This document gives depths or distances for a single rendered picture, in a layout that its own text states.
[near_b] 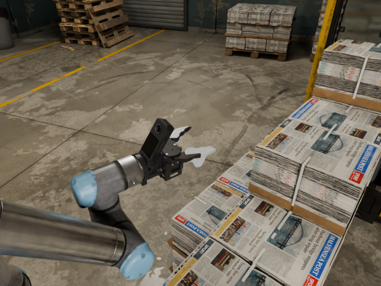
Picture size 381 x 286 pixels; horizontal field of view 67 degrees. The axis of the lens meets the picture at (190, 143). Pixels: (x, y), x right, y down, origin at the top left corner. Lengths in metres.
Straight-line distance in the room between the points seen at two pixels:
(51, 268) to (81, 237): 1.62
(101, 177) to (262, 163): 0.66
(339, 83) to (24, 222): 1.39
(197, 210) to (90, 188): 0.87
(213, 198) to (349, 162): 0.70
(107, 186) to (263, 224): 0.65
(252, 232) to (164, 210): 1.29
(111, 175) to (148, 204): 1.70
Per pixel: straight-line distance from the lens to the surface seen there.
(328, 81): 1.56
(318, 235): 1.15
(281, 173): 1.11
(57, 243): 0.53
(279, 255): 1.06
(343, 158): 1.14
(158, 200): 2.38
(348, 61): 1.52
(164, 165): 0.73
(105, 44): 6.65
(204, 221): 1.41
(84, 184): 0.66
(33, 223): 0.51
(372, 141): 1.31
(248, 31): 5.78
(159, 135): 0.68
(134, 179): 0.69
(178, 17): 8.06
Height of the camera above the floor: 1.65
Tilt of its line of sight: 33 degrees down
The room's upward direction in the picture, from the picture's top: straight up
